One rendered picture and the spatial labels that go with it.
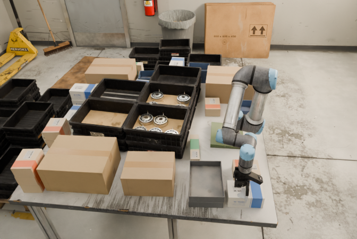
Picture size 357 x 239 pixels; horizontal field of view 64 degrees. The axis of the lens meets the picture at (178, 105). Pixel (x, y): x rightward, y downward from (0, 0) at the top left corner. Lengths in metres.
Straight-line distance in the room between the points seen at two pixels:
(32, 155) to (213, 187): 1.11
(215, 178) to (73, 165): 0.86
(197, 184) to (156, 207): 0.28
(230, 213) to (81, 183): 0.89
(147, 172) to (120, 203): 0.25
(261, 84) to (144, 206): 0.98
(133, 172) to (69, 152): 0.44
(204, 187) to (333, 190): 1.50
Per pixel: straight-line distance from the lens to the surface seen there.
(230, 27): 4.69
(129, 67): 2.68
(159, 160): 1.78
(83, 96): 2.52
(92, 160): 1.82
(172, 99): 2.31
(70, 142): 1.98
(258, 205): 1.78
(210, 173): 1.84
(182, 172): 1.92
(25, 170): 1.91
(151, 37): 5.10
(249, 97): 2.45
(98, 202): 1.86
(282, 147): 3.20
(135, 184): 1.75
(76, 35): 5.51
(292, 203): 2.77
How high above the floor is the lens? 2.16
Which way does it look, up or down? 36 degrees down
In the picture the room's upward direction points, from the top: 3 degrees counter-clockwise
